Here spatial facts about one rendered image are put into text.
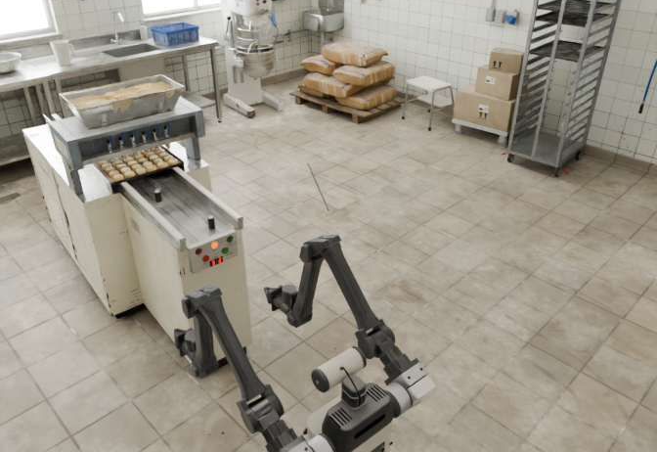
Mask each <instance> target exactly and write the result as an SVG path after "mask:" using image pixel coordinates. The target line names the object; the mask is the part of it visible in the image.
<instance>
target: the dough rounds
mask: <svg viewBox="0 0 657 452"><path fill-rule="evenodd" d="M114 160H115V162H114V164H111V162H110V160H109V159H107V160H103V161H99V162H96V163H93V164H94V165H95V166H96V167H97V168H98V169H99V170H100V171H101V172H102V173H103V174H104V175H105V176H106V177H107V178H108V179H109V181H110V182H111V183H112V182H116V181H119V180H123V179H126V178H130V177H133V176H137V175H140V174H144V173H147V172H151V171H154V170H158V169H161V168H164V167H167V166H171V165H174V164H177V163H181V162H180V161H179V160H177V159H175V158H174V157H173V156H171V155H170V154H168V153H167V152H166V151H165V150H163V149H162V148H161V147H159V152H157V151H156V150H155V148H151V149H149V154H148V155H146V154H145V153H144V151H140V152H138V157H137V158H134V156H133V154H129V155H126V161H123V159H122V158H121V157H117V158H114Z"/></svg>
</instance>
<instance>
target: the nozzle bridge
mask: <svg viewBox="0 0 657 452"><path fill-rule="evenodd" d="M167 121H168V122H169V133H168V136H169V137H168V138H165V137H164V131H163V129H164V127H163V126H164V125H166V128H167V130H168V123H167ZM156 125H158V136H157V139H158V140H157V141H155V140H154V139H153V128H155V131H156V133H157V126H156ZM49 126H50V130H51V134H52V138H53V141H54V145H55V149H56V151H57V152H58V153H59V154H60V155H61V156H62V160H63V164H64V167H65V171H66V178H67V181H68V185H69V187H70V188H71V190H72V191H73V192H74V193H75V194H76V195H80V194H83V193H84V192H83V188H82V184H81V180H80V176H79V172H78V170H80V169H84V165H88V164H92V163H96V162H99V161H103V160H107V159H111V158H117V157H121V156H125V155H129V154H133V153H137V152H140V151H143V150H147V149H151V148H155V147H158V146H162V145H166V144H170V143H174V142H177V141H181V140H184V141H185V148H186V155H187V156H189V157H190V158H192V159H193V160H199V159H201V158H200V150H199V142H198V138H201V137H205V127H204V119H203V111H202V109H201V108H199V107H197V106H195V105H194V104H192V103H190V102H188V101H187V100H185V99H183V98H181V97H179V99H178V102H177V104H176V106H175V109H174V111H170V112H166V113H158V114H154V115H150V116H145V117H141V118H136V119H132V120H128V121H123V122H119V123H116V124H111V125H107V126H103V127H98V128H94V129H88V128H87V127H86V126H84V125H83V124H82V123H81V122H80V121H79V120H78V119H77V117H76V116H74V117H69V118H64V119H60V120H55V121H50V122H49ZM146 127H147V130H148V138H147V144H144V143H143V139H142V131H145V134H146ZM134 129H135V131H136V142H135V143H136V146H135V147H132V144H131V140H130V137H131V136H130V134H133V136H134V138H135V134H134ZM122 132H123V134H124V149H123V150H120V147H119V141H118V140H119V139H118V137H121V139H122V140H123V137H122ZM110 135H111V139H112V152H111V153H109V150H108V146H107V139H109V141H110ZM146 137H147V134H146Z"/></svg>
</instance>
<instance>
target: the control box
mask: <svg viewBox="0 0 657 452"><path fill-rule="evenodd" d="M230 236H232V237H233V240H232V241H231V242H229V243H228V242H227V239H228V237H230ZM214 242H216V243H217V244H218V246H217V247H216V248H215V249H213V248H212V247H211V245H212V244H213V243H214ZM224 248H227V249H228V250H229V251H228V253H226V254H224V253H223V252H222V250H223V249H224ZM197 249H201V253H200V254H196V250H197ZM187 252H188V258H189V264H190V270H191V272H192V273H193V274H195V273H197V272H199V271H202V270H204V269H206V268H209V267H212V263H213V262H214V261H215V264H214V263H213V264H214V265H216V264H219V260H220V257H221V260H222V261H221V260H220V261H221V262H223V261H226V260H228V259H231V258H233V257H236V256H238V255H239V250H238V240H237V231H236V230H235V229H231V230H228V231H226V232H223V233H220V234H218V235H215V236H212V237H210V238H207V239H204V240H202V241H199V242H197V243H194V244H191V245H189V246H187ZM206 255H208V256H209V260H208V261H206V262H204V261H203V258H204V257H205V256H206ZM218 259H219V260H218ZM212 260H214V261H212ZM211 261H212V263H211ZM221 262H220V263H221ZM214 265H213V266H214Z"/></svg>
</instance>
